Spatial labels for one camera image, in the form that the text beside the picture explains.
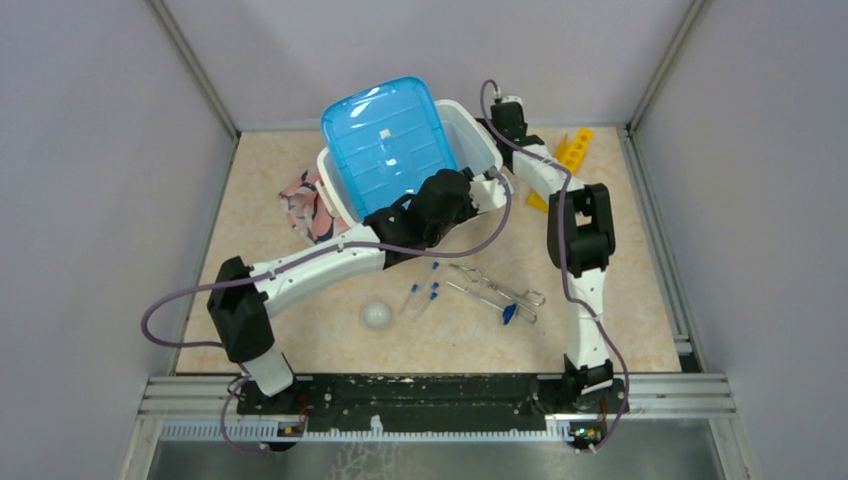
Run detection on white round ball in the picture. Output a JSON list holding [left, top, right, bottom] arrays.
[[360, 302, 392, 331]]

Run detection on white plastic storage bin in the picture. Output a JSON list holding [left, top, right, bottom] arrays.
[[317, 99, 503, 226]]

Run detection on blue plastic bin lid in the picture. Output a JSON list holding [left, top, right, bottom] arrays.
[[320, 76, 458, 220]]

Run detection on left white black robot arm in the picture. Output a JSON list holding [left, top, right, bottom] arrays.
[[207, 168, 512, 397]]

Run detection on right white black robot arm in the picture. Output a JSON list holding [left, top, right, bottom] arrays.
[[485, 97, 616, 401]]

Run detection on blue clamp piece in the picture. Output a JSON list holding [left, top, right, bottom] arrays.
[[501, 303, 518, 325]]

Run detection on pink patterned cloth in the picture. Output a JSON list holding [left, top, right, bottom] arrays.
[[278, 167, 350, 244]]

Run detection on metal crucible tongs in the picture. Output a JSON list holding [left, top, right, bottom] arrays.
[[447, 263, 546, 325]]

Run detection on yellow test tube rack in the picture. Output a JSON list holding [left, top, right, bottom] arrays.
[[526, 127, 594, 213]]

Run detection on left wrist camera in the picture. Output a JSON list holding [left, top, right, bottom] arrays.
[[469, 167, 513, 214]]

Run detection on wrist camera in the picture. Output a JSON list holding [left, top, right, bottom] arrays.
[[469, 167, 513, 214], [494, 95, 524, 107]]

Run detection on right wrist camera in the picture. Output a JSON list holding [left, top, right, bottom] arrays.
[[494, 95, 524, 107]]

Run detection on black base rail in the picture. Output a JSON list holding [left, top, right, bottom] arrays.
[[236, 373, 629, 433]]

